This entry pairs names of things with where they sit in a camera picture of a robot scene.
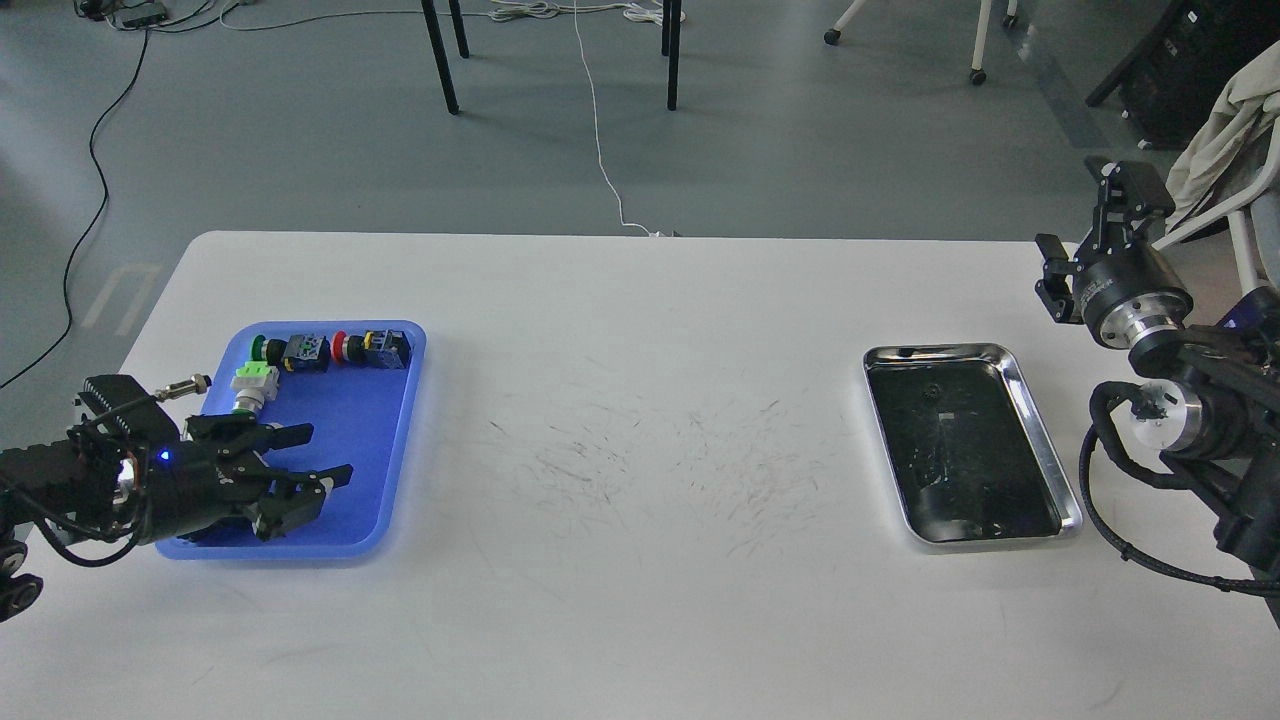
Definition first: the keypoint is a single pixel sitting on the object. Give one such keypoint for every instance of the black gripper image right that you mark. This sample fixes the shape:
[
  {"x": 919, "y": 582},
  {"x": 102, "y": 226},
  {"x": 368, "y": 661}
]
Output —
[{"x": 1123, "y": 291}]

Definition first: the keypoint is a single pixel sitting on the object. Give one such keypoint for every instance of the silver metal tray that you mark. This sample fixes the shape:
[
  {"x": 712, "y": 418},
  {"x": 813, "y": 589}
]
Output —
[{"x": 976, "y": 469}]

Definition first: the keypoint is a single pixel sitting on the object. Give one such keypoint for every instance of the green push button switch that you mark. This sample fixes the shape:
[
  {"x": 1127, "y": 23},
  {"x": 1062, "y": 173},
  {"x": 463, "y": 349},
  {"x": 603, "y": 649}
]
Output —
[{"x": 301, "y": 353}]

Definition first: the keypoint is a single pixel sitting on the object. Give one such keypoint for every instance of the blue plastic tray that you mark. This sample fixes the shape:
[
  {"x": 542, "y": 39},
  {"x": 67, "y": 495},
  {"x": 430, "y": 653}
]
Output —
[{"x": 361, "y": 417}]

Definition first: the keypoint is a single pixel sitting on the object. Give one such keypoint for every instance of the black table leg right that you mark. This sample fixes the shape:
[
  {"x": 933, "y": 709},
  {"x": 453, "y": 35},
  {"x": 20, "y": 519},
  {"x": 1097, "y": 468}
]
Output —
[{"x": 670, "y": 26}]

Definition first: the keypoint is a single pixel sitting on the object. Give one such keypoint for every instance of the white rolling chair legs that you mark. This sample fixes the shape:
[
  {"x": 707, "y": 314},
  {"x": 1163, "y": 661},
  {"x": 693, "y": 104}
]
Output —
[{"x": 977, "y": 73}]

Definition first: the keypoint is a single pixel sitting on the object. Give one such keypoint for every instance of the black table leg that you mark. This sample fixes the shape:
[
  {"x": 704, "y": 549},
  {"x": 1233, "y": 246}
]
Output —
[
  {"x": 437, "y": 43},
  {"x": 670, "y": 26}
]

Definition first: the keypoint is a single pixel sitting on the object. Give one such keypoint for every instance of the black table leg left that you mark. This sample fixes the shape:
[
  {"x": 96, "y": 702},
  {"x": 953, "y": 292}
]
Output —
[{"x": 437, "y": 43}]

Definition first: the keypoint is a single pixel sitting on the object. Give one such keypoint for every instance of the beige cloth on chair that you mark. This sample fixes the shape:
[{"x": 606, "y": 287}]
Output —
[{"x": 1245, "y": 109}]

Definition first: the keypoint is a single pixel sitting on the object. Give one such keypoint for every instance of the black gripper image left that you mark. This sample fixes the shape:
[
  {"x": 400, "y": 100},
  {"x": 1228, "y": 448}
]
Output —
[{"x": 218, "y": 476}]

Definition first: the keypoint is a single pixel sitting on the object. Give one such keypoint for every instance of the black cabinet at right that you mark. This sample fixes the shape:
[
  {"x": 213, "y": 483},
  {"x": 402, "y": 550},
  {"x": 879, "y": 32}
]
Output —
[{"x": 1169, "y": 82}]

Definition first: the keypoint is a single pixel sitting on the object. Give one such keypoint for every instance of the white chair frame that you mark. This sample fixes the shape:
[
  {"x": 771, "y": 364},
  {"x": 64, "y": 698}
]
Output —
[{"x": 1249, "y": 217}]

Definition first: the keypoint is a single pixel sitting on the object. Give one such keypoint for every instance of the white green push button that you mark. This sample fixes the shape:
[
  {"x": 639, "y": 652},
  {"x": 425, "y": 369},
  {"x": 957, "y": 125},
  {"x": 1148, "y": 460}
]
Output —
[{"x": 256, "y": 384}]

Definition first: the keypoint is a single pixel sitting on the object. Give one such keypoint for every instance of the black power strip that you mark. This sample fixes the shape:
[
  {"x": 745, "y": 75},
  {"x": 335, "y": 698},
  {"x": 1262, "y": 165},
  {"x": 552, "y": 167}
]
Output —
[{"x": 139, "y": 14}]

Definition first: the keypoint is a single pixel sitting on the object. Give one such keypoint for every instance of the red emergency stop button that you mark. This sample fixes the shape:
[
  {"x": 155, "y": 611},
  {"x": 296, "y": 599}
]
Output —
[{"x": 372, "y": 349}]

